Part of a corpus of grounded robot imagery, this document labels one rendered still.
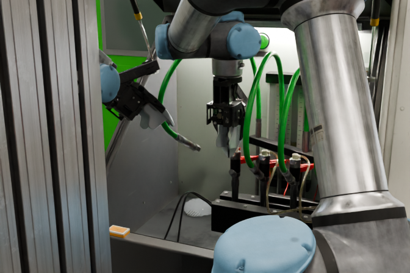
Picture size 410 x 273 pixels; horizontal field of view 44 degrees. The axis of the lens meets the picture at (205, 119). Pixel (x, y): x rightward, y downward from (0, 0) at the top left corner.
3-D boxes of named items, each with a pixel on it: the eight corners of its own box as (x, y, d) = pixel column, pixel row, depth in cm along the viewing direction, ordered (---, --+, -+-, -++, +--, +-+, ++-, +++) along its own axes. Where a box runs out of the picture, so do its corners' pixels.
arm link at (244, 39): (212, 63, 105) (201, 55, 116) (263, 60, 107) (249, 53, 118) (212, 24, 103) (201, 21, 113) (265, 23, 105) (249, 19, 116)
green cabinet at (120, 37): (102, 162, 454) (91, -26, 412) (149, 138, 526) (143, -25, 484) (210, 180, 412) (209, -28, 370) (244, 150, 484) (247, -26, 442)
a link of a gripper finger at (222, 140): (210, 161, 127) (210, 125, 124) (219, 153, 132) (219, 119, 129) (222, 163, 125) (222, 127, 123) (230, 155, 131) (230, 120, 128)
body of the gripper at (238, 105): (205, 127, 123) (205, 78, 120) (218, 119, 131) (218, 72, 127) (235, 130, 120) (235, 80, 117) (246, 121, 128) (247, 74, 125)
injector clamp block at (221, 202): (210, 254, 139) (210, 203, 135) (224, 237, 148) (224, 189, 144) (337, 281, 126) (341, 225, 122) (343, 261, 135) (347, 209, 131)
